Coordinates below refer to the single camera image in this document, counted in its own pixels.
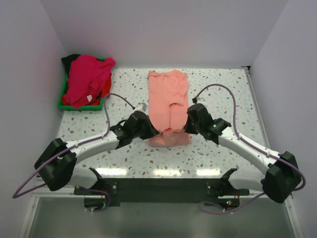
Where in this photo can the green plastic bin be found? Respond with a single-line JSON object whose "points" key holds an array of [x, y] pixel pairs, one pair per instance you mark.
{"points": [[74, 106]]}

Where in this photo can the aluminium frame rail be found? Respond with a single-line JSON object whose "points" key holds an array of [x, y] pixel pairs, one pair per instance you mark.
{"points": [[276, 187]]}

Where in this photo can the red t-shirt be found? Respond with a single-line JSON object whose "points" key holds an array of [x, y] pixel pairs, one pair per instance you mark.
{"points": [[105, 90]]}

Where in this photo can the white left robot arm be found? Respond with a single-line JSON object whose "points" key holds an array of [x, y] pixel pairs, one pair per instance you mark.
{"points": [[56, 165]]}

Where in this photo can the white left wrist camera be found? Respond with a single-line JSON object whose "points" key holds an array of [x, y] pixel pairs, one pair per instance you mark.
{"points": [[141, 107]]}

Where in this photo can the salmon pink t-shirt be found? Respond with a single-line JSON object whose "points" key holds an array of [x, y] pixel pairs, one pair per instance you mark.
{"points": [[168, 104]]}

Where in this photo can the magenta t-shirt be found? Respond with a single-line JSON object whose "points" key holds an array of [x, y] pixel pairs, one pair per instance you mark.
{"points": [[86, 79]]}

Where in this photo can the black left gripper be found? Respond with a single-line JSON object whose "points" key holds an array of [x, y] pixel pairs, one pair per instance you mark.
{"points": [[151, 131]]}

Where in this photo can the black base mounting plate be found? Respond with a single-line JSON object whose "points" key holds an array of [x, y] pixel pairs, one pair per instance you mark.
{"points": [[116, 191]]}

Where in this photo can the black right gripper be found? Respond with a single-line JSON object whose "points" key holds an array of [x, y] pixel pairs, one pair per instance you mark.
{"points": [[187, 128]]}

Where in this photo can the black t-shirt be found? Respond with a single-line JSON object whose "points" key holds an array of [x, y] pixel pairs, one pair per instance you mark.
{"points": [[66, 62]]}

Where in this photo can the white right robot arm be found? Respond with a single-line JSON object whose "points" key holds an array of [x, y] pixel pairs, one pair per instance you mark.
{"points": [[263, 158]]}

